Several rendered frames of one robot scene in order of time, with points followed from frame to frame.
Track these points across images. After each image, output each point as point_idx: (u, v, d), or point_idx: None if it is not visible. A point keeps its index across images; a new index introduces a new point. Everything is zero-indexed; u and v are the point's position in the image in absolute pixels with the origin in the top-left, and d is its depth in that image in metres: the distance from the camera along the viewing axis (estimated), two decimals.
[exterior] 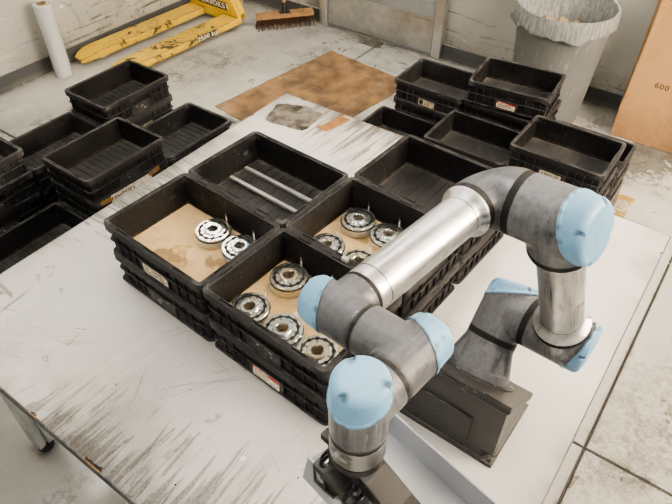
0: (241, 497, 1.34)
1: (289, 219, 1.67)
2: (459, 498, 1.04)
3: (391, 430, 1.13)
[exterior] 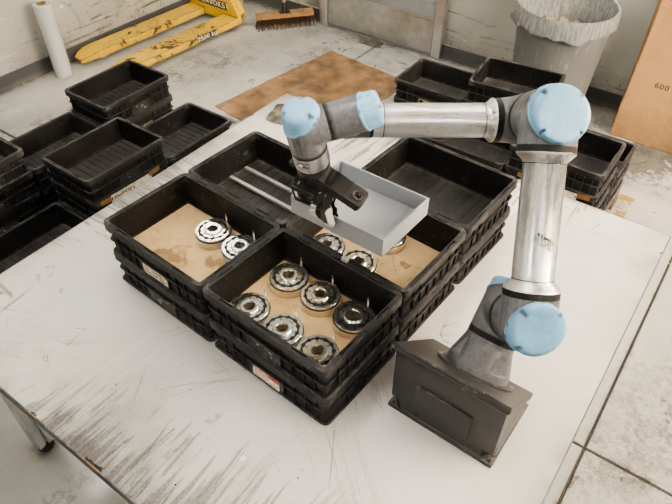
0: (241, 497, 1.34)
1: (289, 219, 1.67)
2: (398, 202, 1.55)
3: (346, 175, 1.61)
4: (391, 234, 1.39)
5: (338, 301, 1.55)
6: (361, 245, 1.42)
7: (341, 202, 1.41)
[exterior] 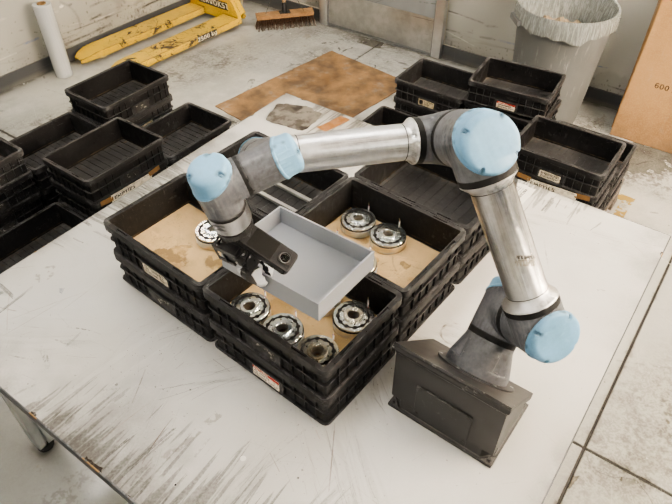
0: (241, 497, 1.34)
1: None
2: (342, 253, 1.40)
3: (287, 222, 1.47)
4: (328, 296, 1.24)
5: (338, 301, 1.55)
6: (296, 307, 1.27)
7: None
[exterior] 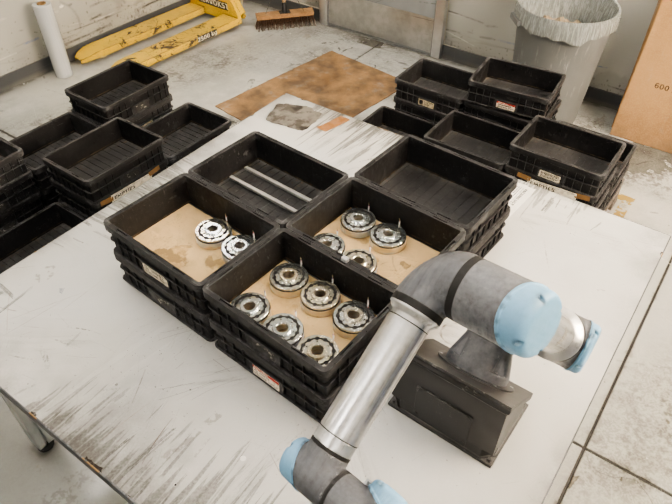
0: (241, 497, 1.34)
1: (289, 219, 1.67)
2: None
3: None
4: None
5: (338, 301, 1.55)
6: None
7: None
